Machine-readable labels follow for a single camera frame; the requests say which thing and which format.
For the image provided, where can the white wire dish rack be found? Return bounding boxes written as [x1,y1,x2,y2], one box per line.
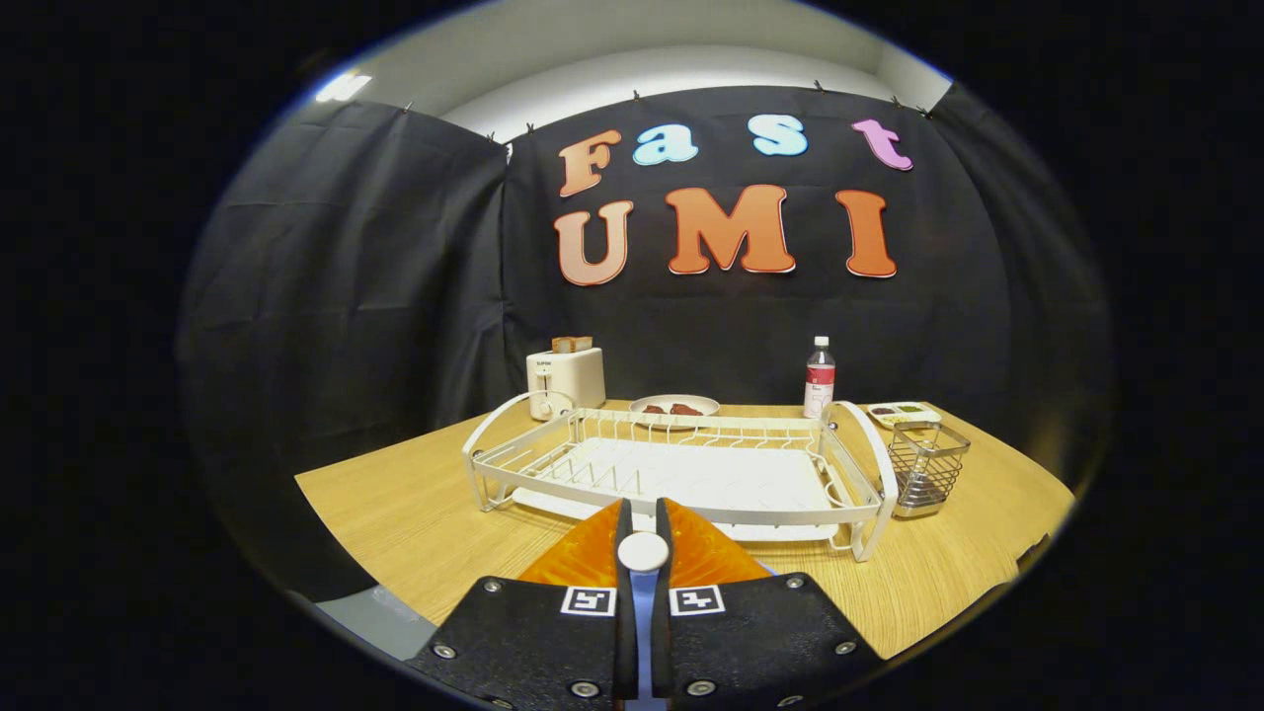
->
[461,391,900,564]

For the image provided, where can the black backdrop cloth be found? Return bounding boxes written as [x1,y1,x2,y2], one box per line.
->
[178,84,1117,603]

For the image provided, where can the white divided dish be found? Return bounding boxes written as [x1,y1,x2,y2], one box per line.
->
[867,401,942,430]

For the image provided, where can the ceiling light panel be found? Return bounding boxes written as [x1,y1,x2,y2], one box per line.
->
[315,73,373,104]

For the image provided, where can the striped handle spoon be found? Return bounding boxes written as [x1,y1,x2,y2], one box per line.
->
[617,530,671,593]

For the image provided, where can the clear bottle red label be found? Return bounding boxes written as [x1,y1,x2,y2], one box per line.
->
[803,336,836,421]

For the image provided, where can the cream toaster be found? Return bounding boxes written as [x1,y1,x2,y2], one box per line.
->
[525,347,607,423]

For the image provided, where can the white round plate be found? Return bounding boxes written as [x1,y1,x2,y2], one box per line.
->
[629,394,721,421]

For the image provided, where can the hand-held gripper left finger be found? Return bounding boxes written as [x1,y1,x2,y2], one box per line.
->
[407,499,638,711]

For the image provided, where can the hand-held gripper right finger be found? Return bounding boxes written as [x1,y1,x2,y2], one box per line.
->
[652,498,883,711]

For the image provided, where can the metal wire basket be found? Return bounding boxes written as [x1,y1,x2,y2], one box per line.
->
[886,422,972,519]

